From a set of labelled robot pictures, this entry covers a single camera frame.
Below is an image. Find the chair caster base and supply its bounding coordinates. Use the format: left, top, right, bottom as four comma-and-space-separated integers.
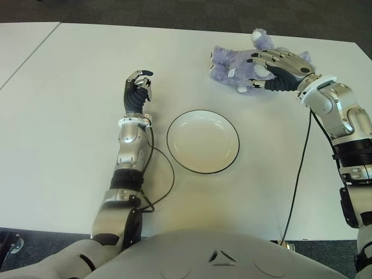
0, 229, 26, 262

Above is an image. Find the white plate with black rim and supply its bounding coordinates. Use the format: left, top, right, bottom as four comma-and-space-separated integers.
166, 109, 241, 176

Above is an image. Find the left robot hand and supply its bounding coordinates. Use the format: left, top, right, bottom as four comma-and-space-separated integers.
124, 69, 154, 114

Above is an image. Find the purple plush doll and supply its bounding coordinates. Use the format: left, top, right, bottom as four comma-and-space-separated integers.
209, 28, 313, 95

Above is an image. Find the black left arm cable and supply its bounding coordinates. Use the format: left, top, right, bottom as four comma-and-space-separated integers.
139, 126, 175, 213

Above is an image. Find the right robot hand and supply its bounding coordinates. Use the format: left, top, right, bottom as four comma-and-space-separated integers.
246, 49, 317, 93

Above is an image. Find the grey robot torso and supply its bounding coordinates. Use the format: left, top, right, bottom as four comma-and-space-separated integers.
0, 223, 361, 279

